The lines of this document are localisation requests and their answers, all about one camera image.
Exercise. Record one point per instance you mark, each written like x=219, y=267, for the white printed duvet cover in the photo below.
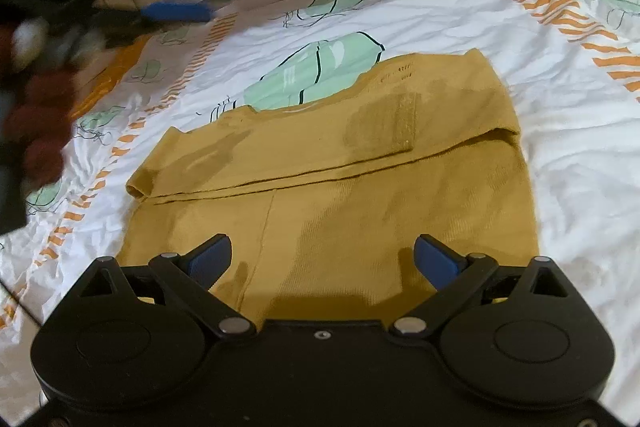
x=575, y=132

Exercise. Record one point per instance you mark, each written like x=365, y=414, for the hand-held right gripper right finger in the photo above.
x=434, y=263

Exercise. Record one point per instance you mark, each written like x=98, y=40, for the person's left forearm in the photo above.
x=42, y=127

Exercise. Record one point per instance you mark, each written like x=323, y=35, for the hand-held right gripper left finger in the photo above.
x=214, y=258

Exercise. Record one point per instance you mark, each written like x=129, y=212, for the mustard yellow knit sweater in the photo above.
x=325, y=167

